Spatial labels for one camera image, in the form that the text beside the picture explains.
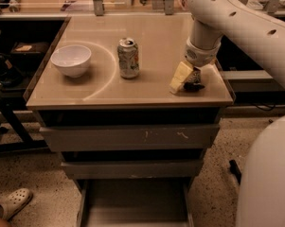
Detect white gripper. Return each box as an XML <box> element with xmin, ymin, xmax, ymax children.
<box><xmin>169</xmin><ymin>37</ymin><xmax>221</xmax><ymax>94</ymax></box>

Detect dark rxbar chocolate wrapper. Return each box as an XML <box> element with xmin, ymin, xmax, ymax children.
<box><xmin>184</xmin><ymin>67</ymin><xmax>204</xmax><ymax>92</ymax></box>

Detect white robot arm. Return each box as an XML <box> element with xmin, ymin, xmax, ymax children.
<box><xmin>169</xmin><ymin>0</ymin><xmax>285</xmax><ymax>227</ymax></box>

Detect grey top drawer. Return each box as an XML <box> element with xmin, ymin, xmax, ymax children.
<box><xmin>40</xmin><ymin>124</ymin><xmax>220</xmax><ymax>152</ymax></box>

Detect grey drawer cabinet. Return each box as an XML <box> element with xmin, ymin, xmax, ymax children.
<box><xmin>23</xmin><ymin>13</ymin><xmax>237</xmax><ymax>227</ymax></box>

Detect grey middle drawer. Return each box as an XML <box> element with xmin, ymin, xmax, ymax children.
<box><xmin>62</xmin><ymin>160</ymin><xmax>204</xmax><ymax>179</ymax></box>

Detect open grey bottom drawer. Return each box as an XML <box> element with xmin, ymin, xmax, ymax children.
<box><xmin>77</xmin><ymin>179</ymin><xmax>194</xmax><ymax>227</ymax></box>

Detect crushed soda can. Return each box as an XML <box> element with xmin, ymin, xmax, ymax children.
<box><xmin>117</xmin><ymin>38</ymin><xmax>139</xmax><ymax>79</ymax></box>

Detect black stand base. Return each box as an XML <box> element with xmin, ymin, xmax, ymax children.
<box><xmin>229</xmin><ymin>160</ymin><xmax>241</xmax><ymax>183</ymax></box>

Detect white ceramic bowl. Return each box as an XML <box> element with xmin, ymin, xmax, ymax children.
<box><xmin>50</xmin><ymin>44</ymin><xmax>92</xmax><ymax>78</ymax></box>

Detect black bag on shelf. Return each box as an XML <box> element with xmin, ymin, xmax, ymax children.
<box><xmin>0</xmin><ymin>54</ymin><xmax>24</xmax><ymax>87</ymax></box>

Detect white clog shoe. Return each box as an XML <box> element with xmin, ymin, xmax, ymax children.
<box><xmin>0</xmin><ymin>188</ymin><xmax>33</xmax><ymax>220</ymax></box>

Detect black table frame left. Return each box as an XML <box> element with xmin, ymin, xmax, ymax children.
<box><xmin>0</xmin><ymin>98</ymin><xmax>48</xmax><ymax>153</ymax></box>

